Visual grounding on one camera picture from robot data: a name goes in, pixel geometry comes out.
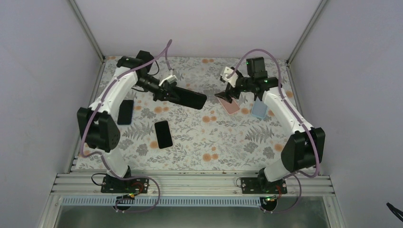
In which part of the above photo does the floral patterned mat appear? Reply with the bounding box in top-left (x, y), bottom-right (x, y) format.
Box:
top-left (76, 56), bottom-right (316, 172)

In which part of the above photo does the blue smartphone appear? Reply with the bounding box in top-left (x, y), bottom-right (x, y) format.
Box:
top-left (117, 100), bottom-right (134, 125)

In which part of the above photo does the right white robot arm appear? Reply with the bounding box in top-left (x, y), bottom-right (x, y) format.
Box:
top-left (216, 57), bottom-right (326, 193)

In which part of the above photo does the black object at corner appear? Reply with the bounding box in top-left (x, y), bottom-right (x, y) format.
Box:
top-left (386, 202), bottom-right (403, 222)

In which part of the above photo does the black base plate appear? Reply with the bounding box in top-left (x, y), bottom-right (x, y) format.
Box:
top-left (240, 177), bottom-right (288, 194)
top-left (100, 176), bottom-right (149, 194)

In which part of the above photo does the pink phone case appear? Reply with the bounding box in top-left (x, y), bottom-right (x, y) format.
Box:
top-left (218, 98), bottom-right (240, 115)

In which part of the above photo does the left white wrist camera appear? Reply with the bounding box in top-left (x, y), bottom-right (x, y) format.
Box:
top-left (159, 75), bottom-right (177, 86)

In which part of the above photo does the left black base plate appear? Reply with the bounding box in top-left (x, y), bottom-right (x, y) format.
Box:
top-left (100, 176), bottom-right (149, 194)

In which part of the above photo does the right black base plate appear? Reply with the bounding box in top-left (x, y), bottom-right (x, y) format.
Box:
top-left (240, 177), bottom-right (288, 194)

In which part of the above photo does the black phone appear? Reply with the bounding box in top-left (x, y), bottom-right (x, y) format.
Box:
top-left (171, 87), bottom-right (207, 110)

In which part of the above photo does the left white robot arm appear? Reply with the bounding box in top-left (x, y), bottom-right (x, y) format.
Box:
top-left (77, 51), bottom-right (177, 192)

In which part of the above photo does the light blue phone case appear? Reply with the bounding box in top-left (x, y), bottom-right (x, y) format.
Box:
top-left (251, 98), bottom-right (268, 119)

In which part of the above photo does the perforated cable duct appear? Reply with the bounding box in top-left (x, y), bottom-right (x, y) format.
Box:
top-left (60, 196), bottom-right (261, 207)

